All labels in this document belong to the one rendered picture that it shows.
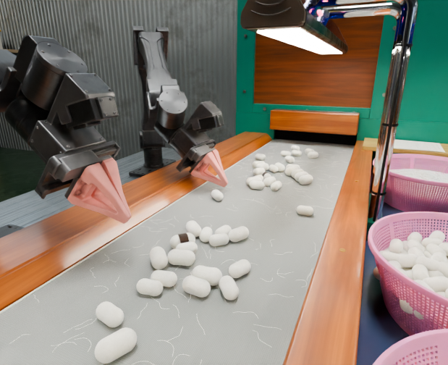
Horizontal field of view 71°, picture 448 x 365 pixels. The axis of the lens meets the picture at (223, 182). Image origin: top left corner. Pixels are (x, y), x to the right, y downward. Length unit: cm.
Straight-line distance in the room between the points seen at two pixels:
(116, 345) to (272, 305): 17
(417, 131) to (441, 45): 26
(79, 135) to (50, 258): 17
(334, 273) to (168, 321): 20
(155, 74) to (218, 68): 238
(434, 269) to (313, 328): 24
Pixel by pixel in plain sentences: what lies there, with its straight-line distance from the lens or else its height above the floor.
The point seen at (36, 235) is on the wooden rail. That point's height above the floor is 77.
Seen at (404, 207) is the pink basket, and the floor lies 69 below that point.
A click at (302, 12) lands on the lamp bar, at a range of 43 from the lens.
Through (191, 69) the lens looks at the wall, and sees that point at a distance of 327.
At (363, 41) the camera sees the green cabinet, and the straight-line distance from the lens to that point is 121.
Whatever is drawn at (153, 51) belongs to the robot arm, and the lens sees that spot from 85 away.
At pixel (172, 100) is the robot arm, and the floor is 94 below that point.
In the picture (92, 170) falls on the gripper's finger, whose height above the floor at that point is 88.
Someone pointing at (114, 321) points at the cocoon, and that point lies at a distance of 36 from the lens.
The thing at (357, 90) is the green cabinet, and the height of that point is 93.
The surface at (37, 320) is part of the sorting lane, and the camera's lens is 41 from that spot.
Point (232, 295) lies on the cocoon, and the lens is 38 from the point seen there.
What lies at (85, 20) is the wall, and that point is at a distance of 403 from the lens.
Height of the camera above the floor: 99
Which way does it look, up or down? 19 degrees down
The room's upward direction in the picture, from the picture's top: straight up
